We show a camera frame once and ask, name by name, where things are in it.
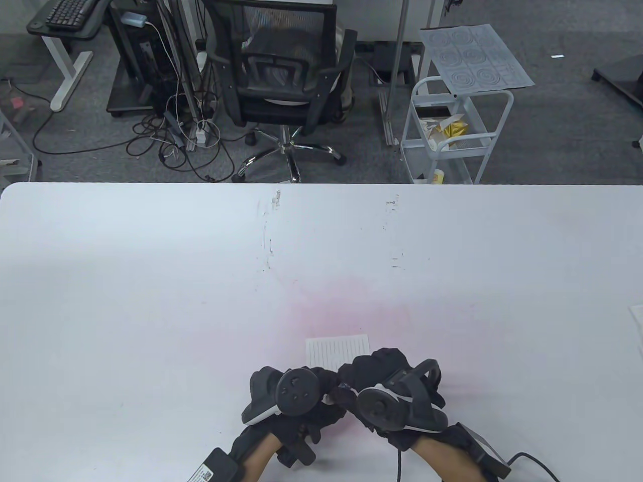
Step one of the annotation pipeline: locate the black platform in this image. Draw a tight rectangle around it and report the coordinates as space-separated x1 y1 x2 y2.
592 54 643 109

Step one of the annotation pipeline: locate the white paper stack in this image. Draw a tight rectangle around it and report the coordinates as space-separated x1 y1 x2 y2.
629 305 643 360

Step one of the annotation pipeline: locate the grey metal frame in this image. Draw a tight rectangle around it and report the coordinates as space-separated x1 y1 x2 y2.
0 110 41 183

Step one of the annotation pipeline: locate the yellow packet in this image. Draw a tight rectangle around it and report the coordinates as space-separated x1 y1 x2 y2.
427 114 469 149

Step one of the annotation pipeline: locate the person's left forearm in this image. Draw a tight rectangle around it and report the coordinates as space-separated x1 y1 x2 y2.
236 432 285 482

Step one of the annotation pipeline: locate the aluminium frame post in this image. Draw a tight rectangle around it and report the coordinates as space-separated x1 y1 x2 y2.
156 0 202 152
379 0 410 147

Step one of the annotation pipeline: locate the white desk leg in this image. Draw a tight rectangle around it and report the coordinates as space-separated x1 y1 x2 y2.
43 36 94 112

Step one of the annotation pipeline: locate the white metal utility cart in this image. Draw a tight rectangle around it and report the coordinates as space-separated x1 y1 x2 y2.
400 76 515 185

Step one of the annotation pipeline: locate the person's right hand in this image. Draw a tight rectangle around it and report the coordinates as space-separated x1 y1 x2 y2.
332 347 444 450

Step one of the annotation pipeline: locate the person's right forearm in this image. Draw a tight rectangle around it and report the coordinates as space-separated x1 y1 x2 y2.
412 434 486 482

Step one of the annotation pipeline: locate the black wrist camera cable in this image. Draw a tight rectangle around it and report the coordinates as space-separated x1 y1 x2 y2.
507 451 561 482

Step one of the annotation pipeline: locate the black keyboard tray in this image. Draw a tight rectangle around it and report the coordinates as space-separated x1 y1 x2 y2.
26 0 113 40

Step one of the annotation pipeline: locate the printed sheet with circles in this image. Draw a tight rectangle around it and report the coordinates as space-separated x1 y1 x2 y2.
420 24 536 98

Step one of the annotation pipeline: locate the black mesh office chair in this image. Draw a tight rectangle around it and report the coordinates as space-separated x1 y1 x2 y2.
205 0 359 183

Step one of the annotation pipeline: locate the black floor box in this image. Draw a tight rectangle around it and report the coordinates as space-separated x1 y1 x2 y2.
373 43 418 84

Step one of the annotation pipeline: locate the person's left hand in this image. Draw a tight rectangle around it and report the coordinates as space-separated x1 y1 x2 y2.
245 368 348 468

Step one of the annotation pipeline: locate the tangle of floor cables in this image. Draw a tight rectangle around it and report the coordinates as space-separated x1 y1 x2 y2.
33 90 237 184

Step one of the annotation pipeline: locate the black white tracking controller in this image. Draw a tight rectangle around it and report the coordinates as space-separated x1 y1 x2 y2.
355 372 449 434
242 367 323 425

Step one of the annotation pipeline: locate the black glove cable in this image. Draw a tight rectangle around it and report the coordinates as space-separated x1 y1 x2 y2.
403 358 443 398

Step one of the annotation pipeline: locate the black keyboard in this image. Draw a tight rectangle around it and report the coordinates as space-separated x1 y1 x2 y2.
45 0 99 32

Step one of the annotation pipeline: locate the white lined paper black text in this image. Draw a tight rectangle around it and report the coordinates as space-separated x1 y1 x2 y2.
305 335 372 370

